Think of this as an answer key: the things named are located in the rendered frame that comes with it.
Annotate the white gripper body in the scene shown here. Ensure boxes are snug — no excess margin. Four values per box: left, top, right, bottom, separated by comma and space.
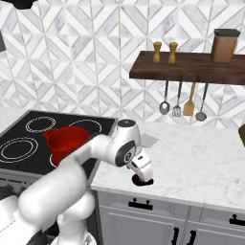
133, 152, 154, 184

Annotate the hanging wooden spatula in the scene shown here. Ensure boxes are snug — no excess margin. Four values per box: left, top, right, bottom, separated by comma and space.
182, 81, 197, 118

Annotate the red pot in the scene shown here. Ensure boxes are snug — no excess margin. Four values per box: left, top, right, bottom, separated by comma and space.
43, 125, 91, 167

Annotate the grey flat square pad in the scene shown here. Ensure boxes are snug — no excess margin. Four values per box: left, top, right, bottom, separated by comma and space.
140, 132, 161, 148

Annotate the grey drawer front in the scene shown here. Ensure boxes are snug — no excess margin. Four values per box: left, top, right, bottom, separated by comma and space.
96, 189, 200, 219
196, 207, 245, 228

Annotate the grey cupboard door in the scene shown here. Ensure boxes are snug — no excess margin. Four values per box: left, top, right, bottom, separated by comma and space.
184, 219, 245, 245
99, 206, 188, 245

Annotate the hanging metal spoon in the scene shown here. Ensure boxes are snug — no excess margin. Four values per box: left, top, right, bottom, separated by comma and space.
158, 79, 171, 116

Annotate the hanging metal slotted turner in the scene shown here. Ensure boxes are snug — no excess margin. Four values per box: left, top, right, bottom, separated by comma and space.
171, 80, 184, 118

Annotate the hanging metal ladle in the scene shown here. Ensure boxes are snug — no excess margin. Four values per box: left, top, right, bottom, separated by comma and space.
194, 82, 210, 123

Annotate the brown wooden object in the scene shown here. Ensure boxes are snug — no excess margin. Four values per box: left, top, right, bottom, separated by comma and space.
237, 123, 245, 148

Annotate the dark wooden shelf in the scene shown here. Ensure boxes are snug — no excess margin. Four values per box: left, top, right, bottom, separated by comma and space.
128, 50, 245, 86

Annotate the wooden salt shaker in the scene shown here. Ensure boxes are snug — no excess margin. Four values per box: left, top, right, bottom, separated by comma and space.
151, 41, 163, 64

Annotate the wooden pepper shaker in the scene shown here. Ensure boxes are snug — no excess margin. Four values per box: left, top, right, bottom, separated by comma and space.
167, 41, 179, 64

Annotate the black hob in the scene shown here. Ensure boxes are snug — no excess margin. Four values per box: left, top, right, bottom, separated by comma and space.
0, 109, 120, 189

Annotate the brown jar with black lid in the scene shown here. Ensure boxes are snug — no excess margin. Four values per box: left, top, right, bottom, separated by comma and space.
210, 28, 241, 64

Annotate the black range hood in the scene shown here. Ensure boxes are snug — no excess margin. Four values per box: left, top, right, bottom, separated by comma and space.
11, 0, 40, 11

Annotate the black drawer handle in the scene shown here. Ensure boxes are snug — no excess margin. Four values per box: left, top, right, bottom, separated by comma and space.
127, 197, 154, 212
228, 213, 245, 227

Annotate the black cupboard door handle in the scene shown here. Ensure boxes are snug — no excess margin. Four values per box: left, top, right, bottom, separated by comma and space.
186, 229, 197, 245
170, 226, 181, 245

